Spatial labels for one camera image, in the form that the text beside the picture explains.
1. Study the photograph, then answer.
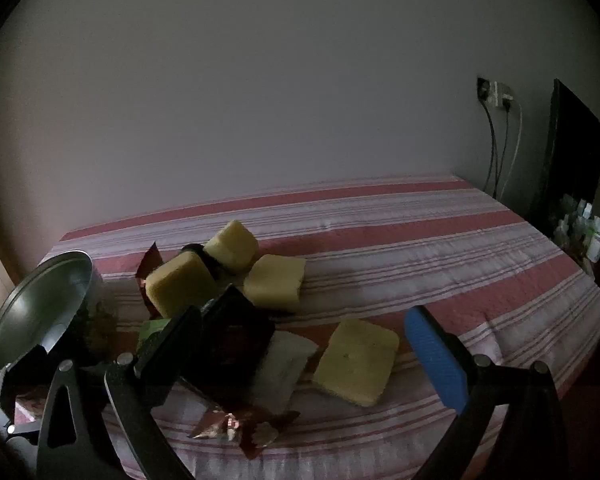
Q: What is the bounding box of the yellow sponge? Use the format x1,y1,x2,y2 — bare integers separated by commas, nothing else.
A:
203,219,260,275
145,251,220,320
312,318,401,407
243,254,307,314

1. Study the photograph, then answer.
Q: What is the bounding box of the torn wrapper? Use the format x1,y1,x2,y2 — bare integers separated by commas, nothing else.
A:
187,407,301,461

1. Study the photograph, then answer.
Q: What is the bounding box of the white power cable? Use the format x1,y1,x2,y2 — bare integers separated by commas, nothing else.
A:
500,104,524,197

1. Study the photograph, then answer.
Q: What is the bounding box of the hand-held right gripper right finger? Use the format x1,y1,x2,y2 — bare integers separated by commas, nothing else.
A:
404,304,572,480

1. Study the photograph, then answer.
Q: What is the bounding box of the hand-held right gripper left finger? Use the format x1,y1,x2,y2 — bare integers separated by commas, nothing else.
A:
36,304,203,480

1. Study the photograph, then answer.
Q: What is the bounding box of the pink striped cloth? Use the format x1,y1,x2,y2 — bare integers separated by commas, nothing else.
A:
15,174,600,480

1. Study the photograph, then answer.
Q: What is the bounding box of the dark power cable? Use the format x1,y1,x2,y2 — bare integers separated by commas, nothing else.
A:
484,104,499,197
496,107,512,201

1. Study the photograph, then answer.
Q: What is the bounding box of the white sponge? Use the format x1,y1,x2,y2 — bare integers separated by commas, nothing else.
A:
252,331,320,415

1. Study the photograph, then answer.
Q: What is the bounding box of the black flat screen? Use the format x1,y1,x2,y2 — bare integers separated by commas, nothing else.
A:
530,78,600,241

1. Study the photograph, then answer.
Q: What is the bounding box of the black fluffy hair tie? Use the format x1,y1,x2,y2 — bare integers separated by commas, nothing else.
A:
181,243,226,281

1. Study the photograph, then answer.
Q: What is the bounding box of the round metal bowl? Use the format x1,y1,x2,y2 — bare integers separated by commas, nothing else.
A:
0,250,118,368

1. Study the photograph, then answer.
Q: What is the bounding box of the group of white bottles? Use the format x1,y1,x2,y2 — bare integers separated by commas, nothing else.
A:
552,195,600,266

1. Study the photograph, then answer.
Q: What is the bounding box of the red foil wrapper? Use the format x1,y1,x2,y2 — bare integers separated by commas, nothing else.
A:
135,241,163,311

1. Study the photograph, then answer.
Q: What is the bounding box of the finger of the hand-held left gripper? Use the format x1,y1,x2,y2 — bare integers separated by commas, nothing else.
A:
0,345,56,450

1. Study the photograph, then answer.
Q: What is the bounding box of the green tissue pack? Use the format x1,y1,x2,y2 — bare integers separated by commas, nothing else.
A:
136,318,173,356

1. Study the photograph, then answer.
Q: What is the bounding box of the dark red snack packet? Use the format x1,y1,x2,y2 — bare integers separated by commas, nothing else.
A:
182,285,276,403

